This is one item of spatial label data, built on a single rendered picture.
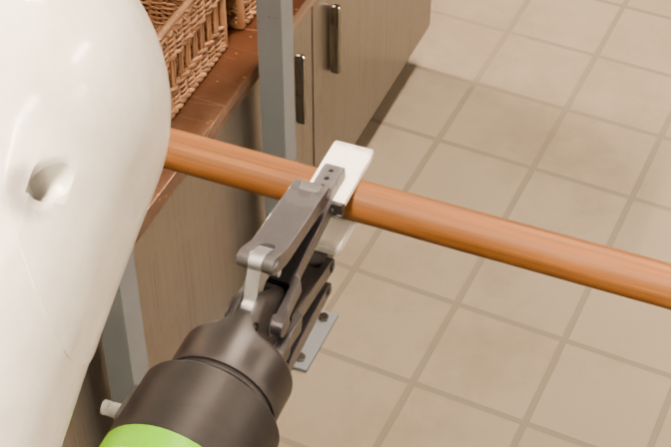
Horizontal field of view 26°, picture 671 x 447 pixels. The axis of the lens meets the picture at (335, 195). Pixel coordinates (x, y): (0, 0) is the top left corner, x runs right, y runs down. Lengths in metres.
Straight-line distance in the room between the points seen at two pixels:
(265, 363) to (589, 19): 2.45
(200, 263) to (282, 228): 1.25
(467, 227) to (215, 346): 0.21
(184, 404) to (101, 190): 0.45
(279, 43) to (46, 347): 1.70
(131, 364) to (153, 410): 1.06
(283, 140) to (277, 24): 0.21
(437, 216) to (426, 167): 1.86
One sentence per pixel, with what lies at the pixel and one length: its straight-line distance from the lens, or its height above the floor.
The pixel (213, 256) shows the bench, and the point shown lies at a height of 0.33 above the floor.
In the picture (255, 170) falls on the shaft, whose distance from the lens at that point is 1.03.
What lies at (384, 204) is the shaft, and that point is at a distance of 1.00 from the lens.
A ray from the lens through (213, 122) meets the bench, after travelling 2.05.
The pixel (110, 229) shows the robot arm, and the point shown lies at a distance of 0.41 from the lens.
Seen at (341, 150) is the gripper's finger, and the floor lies 1.22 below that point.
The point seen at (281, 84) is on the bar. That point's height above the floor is 0.57.
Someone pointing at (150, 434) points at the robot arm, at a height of 1.24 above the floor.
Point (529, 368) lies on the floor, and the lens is 2.51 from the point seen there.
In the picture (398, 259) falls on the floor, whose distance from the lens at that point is 2.66.
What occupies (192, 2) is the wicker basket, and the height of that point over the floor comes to 0.73.
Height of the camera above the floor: 1.89
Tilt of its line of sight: 43 degrees down
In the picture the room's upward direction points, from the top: straight up
